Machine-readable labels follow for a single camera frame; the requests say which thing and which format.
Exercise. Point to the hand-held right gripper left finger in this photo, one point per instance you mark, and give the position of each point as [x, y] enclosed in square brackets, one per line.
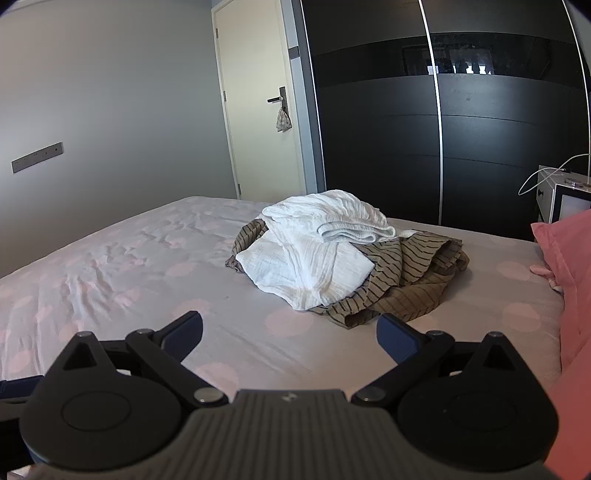
[184, 331]

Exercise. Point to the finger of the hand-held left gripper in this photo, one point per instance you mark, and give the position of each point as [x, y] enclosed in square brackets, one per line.
[18, 387]

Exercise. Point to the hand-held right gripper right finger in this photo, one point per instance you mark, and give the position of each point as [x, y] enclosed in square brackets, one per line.
[396, 340]

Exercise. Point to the brown striped garment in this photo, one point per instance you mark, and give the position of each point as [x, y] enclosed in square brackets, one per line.
[415, 267]

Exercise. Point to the white crinkle top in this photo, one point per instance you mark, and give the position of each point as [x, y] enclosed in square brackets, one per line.
[295, 272]

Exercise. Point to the pink pillow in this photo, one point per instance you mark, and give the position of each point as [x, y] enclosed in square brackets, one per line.
[572, 277]

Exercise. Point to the black sliding wardrobe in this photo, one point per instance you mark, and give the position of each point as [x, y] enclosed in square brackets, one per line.
[378, 138]

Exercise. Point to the small patterned pouch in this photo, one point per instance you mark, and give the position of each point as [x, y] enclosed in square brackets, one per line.
[283, 122]

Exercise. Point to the cream door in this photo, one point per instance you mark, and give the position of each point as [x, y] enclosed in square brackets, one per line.
[258, 69]

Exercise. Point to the grey wall switch panel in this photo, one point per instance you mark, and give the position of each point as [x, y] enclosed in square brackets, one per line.
[37, 158]

